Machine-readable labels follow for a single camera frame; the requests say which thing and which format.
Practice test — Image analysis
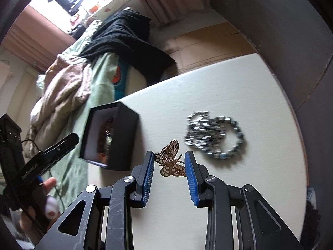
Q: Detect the flattened cardboard sheet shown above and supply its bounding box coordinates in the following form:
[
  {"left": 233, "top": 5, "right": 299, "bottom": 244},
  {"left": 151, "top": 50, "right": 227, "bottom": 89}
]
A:
[{"left": 163, "top": 22, "right": 257, "bottom": 78}]

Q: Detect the black jewelry box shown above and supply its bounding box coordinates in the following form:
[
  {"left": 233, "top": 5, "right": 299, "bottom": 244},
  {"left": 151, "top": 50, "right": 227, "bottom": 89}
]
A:
[{"left": 79, "top": 102, "right": 139, "bottom": 171}]

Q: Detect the brown rudraksha bead bracelet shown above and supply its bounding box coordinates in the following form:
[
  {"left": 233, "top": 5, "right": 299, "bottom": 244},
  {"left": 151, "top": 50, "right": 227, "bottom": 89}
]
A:
[{"left": 96, "top": 117, "right": 115, "bottom": 163}]

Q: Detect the beige pink blanket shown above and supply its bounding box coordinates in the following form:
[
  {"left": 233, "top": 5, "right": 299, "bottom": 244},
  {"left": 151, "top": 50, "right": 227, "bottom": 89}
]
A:
[{"left": 27, "top": 54, "right": 92, "bottom": 150}]

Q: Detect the teal orange pillow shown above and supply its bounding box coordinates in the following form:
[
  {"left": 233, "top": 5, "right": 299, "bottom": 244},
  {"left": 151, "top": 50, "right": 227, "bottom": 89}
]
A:
[{"left": 112, "top": 57, "right": 129, "bottom": 101}]

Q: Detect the floral pillow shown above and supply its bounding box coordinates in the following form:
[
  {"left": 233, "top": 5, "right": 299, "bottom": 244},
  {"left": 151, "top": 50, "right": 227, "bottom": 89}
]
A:
[{"left": 91, "top": 0, "right": 131, "bottom": 21}]

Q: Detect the gold butterfly brooch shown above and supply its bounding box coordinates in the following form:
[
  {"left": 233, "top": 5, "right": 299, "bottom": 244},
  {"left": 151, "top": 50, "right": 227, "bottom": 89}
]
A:
[{"left": 155, "top": 139, "right": 186, "bottom": 177}]

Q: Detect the black knitted garment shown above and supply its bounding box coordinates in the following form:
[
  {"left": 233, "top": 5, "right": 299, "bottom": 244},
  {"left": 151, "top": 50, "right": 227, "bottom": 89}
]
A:
[{"left": 78, "top": 9, "right": 175, "bottom": 85}]

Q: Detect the left human hand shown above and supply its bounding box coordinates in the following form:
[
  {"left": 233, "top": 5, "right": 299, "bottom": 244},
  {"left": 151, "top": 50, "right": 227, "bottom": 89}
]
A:
[{"left": 17, "top": 175, "right": 60, "bottom": 245}]

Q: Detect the grey-blue stone bead bracelet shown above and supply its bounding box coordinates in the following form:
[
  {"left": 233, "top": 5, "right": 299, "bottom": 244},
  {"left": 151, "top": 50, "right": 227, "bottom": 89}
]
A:
[{"left": 201, "top": 115, "right": 245, "bottom": 160}]

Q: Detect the silver ball chain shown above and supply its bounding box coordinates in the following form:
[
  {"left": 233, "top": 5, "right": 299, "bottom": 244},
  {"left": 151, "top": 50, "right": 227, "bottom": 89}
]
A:
[{"left": 184, "top": 111, "right": 227, "bottom": 149}]

